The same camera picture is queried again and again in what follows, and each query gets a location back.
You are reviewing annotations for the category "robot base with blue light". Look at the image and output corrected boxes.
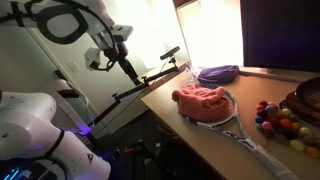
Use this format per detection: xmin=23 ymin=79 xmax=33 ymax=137
xmin=0 ymin=159 xmax=68 ymax=180

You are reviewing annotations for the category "black stereo camera bar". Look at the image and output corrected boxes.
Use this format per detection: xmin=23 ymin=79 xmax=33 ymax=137
xmin=159 ymin=45 xmax=181 ymax=61

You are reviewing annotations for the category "colourful felt ball garland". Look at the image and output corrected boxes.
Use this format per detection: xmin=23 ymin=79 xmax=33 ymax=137
xmin=254 ymin=99 xmax=320 ymax=160

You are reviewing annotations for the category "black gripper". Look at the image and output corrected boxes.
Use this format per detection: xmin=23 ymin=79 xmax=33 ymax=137
xmin=115 ymin=43 xmax=144 ymax=87

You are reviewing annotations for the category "white blue tennis racket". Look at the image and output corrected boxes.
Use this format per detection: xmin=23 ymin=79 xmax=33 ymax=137
xmin=181 ymin=88 xmax=301 ymax=180

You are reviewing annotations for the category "light wooden side board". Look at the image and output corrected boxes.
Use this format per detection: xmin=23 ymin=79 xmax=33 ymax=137
xmin=136 ymin=59 xmax=188 ymax=92

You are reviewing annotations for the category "white stand post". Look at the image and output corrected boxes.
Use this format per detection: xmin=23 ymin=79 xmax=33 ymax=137
xmin=53 ymin=78 xmax=98 ymax=135

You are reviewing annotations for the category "white wall outlet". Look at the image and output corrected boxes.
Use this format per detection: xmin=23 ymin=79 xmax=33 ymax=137
xmin=67 ymin=61 xmax=81 ymax=74

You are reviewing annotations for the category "black computer monitor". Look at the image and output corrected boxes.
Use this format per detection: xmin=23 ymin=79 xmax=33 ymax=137
xmin=239 ymin=0 xmax=320 ymax=73

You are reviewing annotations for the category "orange terry towel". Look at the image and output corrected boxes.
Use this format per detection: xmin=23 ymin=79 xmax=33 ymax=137
xmin=171 ymin=83 xmax=231 ymax=123

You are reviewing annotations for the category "clear plastic cup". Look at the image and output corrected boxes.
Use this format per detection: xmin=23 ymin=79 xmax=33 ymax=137
xmin=185 ymin=63 xmax=202 ymax=85

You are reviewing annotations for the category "black articulated camera mount arm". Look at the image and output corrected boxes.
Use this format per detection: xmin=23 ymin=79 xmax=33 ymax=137
xmin=88 ymin=57 xmax=181 ymax=128

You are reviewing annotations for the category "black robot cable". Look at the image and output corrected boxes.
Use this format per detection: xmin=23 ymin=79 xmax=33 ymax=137
xmin=0 ymin=0 xmax=120 ymax=73

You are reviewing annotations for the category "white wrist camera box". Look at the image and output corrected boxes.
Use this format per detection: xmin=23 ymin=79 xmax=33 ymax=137
xmin=113 ymin=24 xmax=134 ymax=43

